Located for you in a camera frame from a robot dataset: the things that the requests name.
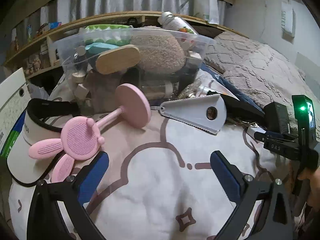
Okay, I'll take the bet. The beige plush toy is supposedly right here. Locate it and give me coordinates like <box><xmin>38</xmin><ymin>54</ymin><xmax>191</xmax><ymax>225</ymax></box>
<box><xmin>130</xmin><ymin>26</ymin><xmax>188</xmax><ymax>74</ymax></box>

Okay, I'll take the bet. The printed bed sheet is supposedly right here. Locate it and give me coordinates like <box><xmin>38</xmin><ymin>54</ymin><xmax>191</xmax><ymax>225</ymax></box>
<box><xmin>7</xmin><ymin>70</ymin><xmax>300</xmax><ymax>240</ymax></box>

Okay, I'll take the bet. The green white packet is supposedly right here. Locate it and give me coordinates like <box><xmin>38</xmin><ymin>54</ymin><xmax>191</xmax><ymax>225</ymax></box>
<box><xmin>84</xmin><ymin>24</ymin><xmax>133</xmax><ymax>48</ymax></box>

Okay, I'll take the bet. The wooden shelf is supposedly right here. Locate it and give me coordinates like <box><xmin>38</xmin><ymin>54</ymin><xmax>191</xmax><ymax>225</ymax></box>
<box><xmin>2</xmin><ymin>10</ymin><xmax>250</xmax><ymax>80</ymax></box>

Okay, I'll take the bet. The person's right hand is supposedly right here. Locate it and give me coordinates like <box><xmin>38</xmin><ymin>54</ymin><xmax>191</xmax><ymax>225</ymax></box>
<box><xmin>297</xmin><ymin>167</ymin><xmax>320</xmax><ymax>208</ymax></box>

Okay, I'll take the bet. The white shoe box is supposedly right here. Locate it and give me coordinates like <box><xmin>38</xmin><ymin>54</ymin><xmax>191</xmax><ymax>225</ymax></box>
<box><xmin>0</xmin><ymin>67</ymin><xmax>28</xmax><ymax>155</ymax></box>

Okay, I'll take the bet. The white paper bag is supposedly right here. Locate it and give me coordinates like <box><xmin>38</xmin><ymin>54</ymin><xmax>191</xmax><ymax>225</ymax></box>
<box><xmin>190</xmin><ymin>0</ymin><xmax>219</xmax><ymax>24</ymax></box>

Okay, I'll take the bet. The pink rabbit stand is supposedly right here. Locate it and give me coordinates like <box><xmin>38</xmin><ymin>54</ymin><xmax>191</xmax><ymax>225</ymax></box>
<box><xmin>28</xmin><ymin>83</ymin><xmax>152</xmax><ymax>183</ymax></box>

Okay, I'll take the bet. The beige textured blanket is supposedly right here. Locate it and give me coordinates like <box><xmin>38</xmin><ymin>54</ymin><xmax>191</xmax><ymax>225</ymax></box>
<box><xmin>204</xmin><ymin>31</ymin><xmax>317</xmax><ymax>120</ymax></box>

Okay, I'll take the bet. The clear plastic storage box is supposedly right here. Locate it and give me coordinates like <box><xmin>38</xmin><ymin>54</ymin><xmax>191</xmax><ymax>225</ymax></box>
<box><xmin>49</xmin><ymin>27</ymin><xmax>217</xmax><ymax>108</ymax></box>

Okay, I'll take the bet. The black cloth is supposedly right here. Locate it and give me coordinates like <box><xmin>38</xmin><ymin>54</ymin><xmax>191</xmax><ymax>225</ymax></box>
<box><xmin>220</xmin><ymin>94</ymin><xmax>267</xmax><ymax>125</ymax></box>

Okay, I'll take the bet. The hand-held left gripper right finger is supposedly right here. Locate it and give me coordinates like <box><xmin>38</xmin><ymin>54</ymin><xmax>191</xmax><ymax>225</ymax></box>
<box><xmin>210</xmin><ymin>150</ymin><xmax>294</xmax><ymax>240</ymax></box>

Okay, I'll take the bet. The white plastic bag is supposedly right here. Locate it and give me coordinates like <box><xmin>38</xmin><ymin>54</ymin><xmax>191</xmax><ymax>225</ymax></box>
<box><xmin>27</xmin><ymin>82</ymin><xmax>50</xmax><ymax>100</ymax></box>

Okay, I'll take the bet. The white pill bottle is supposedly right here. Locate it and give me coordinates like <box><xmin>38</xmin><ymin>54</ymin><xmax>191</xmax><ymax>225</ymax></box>
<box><xmin>157</xmin><ymin>11</ymin><xmax>199</xmax><ymax>35</ymax></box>

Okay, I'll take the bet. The white visor cap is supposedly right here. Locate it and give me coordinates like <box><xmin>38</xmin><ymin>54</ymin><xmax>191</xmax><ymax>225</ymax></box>
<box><xmin>6</xmin><ymin>99</ymin><xmax>80</xmax><ymax>187</ymax></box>

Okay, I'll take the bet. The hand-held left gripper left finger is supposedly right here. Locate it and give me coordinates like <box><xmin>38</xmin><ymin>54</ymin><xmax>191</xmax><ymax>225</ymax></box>
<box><xmin>26</xmin><ymin>151</ymin><xmax>110</xmax><ymax>240</ymax></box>

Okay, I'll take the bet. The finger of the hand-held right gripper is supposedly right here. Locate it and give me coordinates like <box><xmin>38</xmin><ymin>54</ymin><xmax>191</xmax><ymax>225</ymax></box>
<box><xmin>254</xmin><ymin>129</ymin><xmax>299</xmax><ymax>142</ymax></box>

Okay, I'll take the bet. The grey triangular scraper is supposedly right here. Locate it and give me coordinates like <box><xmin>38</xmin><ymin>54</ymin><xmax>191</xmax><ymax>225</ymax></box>
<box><xmin>159</xmin><ymin>94</ymin><xmax>227</xmax><ymax>134</ymax></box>

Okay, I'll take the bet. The bag of rubber bands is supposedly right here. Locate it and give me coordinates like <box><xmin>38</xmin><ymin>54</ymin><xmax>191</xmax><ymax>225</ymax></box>
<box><xmin>179</xmin><ymin>79</ymin><xmax>213</xmax><ymax>98</ymax></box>

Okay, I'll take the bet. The group of small figurines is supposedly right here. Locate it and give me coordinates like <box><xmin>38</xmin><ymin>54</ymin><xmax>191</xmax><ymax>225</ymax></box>
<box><xmin>25</xmin><ymin>52</ymin><xmax>50</xmax><ymax>71</ymax></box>

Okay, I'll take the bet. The black box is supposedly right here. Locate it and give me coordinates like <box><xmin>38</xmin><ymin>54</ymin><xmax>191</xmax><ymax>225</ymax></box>
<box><xmin>264</xmin><ymin>102</ymin><xmax>292</xmax><ymax>133</ymax></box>

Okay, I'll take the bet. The wooden oval brush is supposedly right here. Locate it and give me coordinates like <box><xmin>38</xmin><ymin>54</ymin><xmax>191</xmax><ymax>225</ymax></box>
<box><xmin>96</xmin><ymin>44</ymin><xmax>141</xmax><ymax>75</ymax></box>

